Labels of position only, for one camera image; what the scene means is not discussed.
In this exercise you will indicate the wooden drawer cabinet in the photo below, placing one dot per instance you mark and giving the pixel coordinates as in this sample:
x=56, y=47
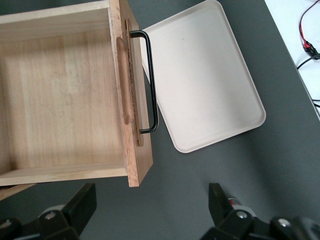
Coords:
x=10, y=191

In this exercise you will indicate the light wooden drawer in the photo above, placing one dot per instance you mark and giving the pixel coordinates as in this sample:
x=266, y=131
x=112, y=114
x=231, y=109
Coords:
x=62, y=100

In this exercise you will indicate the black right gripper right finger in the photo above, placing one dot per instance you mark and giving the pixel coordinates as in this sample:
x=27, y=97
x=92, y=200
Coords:
x=221, y=207

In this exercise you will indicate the cream plastic tray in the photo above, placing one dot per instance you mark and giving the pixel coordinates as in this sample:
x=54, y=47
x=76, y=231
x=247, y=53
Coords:
x=205, y=87

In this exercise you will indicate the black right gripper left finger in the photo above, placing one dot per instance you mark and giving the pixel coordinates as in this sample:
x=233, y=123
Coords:
x=77, y=212

